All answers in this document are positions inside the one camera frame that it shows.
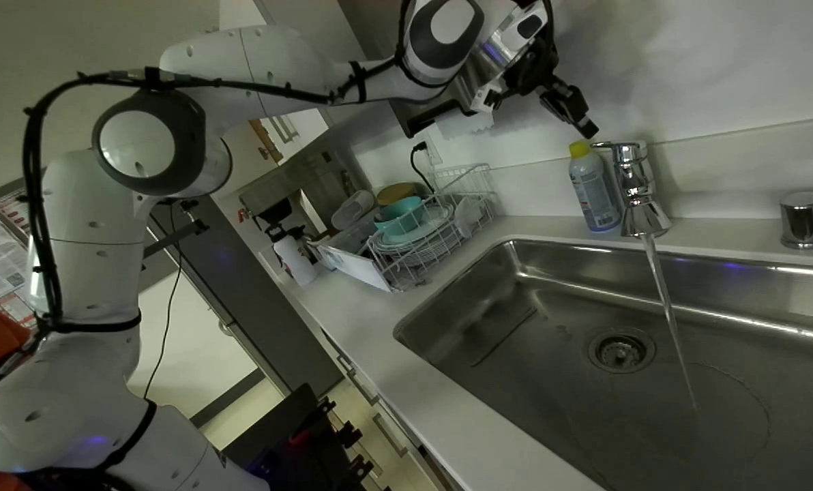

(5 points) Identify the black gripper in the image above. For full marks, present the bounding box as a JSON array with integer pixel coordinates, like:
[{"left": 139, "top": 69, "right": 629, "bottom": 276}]
[{"left": 505, "top": 21, "right": 603, "bottom": 141}]

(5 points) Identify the chrome sink tap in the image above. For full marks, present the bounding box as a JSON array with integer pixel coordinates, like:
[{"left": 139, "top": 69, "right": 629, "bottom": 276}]
[{"left": 596, "top": 137, "right": 674, "bottom": 243}]

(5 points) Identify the dish soap bottle yellow cap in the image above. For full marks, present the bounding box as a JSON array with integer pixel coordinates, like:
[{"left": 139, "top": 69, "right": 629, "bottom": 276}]
[{"left": 564, "top": 137, "right": 624, "bottom": 237}]

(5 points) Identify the teal bowl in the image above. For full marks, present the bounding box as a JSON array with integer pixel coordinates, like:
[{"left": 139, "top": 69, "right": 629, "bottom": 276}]
[{"left": 371, "top": 193, "right": 427, "bottom": 243}]

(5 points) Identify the small clear plastic container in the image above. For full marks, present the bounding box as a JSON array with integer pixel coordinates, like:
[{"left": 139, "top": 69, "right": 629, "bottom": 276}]
[{"left": 326, "top": 188, "right": 379, "bottom": 234}]

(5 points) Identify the sink drain strainer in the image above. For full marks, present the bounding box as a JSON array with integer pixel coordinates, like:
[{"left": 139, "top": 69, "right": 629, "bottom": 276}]
[{"left": 588, "top": 331, "right": 658, "bottom": 373}]

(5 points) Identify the stainless steel sink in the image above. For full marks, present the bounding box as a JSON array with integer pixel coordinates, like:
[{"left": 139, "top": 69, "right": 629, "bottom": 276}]
[{"left": 390, "top": 234, "right": 813, "bottom": 491}]

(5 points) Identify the chrome countertop cap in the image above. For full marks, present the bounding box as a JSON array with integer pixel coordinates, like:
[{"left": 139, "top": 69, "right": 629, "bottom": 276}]
[{"left": 776, "top": 186, "right": 813, "bottom": 254}]

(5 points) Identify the black coffee machine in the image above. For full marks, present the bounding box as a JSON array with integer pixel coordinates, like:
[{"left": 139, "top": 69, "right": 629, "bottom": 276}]
[{"left": 235, "top": 193, "right": 324, "bottom": 256}]

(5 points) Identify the black metal stand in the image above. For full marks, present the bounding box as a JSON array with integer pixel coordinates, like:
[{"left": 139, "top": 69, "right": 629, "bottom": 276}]
[{"left": 220, "top": 383, "right": 379, "bottom": 491}]

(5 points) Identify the white wall power outlet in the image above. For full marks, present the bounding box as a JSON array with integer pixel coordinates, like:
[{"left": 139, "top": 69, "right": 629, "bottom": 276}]
[{"left": 404, "top": 123, "right": 449, "bottom": 178}]

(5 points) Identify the black power cable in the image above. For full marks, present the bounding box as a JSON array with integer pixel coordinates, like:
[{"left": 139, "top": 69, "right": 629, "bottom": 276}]
[{"left": 407, "top": 138, "right": 435, "bottom": 197}]

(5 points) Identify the white wire dish rack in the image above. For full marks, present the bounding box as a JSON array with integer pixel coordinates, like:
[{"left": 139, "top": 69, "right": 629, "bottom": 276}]
[{"left": 315, "top": 160, "right": 505, "bottom": 294}]

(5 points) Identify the white wall cabinet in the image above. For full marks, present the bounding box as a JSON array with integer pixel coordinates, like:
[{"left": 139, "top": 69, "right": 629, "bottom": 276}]
[{"left": 216, "top": 106, "right": 333, "bottom": 170}]

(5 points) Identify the grey cabinet handle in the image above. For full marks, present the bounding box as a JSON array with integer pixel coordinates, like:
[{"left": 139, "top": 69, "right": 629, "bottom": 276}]
[{"left": 255, "top": 115, "right": 303, "bottom": 148}]

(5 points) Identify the thin black hanging cable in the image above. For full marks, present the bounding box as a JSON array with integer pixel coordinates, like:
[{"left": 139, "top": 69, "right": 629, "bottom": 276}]
[{"left": 139, "top": 268, "right": 186, "bottom": 404}]

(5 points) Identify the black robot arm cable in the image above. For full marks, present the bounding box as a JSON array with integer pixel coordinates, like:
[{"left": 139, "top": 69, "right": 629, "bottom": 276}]
[{"left": 19, "top": 55, "right": 411, "bottom": 332}]

